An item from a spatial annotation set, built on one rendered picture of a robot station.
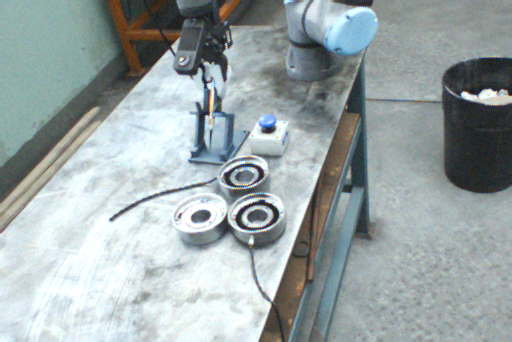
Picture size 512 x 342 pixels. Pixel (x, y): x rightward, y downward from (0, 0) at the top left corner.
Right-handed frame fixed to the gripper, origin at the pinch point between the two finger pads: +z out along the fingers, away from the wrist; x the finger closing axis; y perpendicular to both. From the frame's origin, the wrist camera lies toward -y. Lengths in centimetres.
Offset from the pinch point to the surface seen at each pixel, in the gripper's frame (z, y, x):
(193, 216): 9.8, -26.7, -5.8
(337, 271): 68, 13, -20
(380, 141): 93, 110, -13
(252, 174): 10.1, -12.6, -12.5
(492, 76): 58, 112, -55
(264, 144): 9.1, -3.7, -12.0
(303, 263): 37.1, -11.1, -20.0
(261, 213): 10.3, -22.8, -18.3
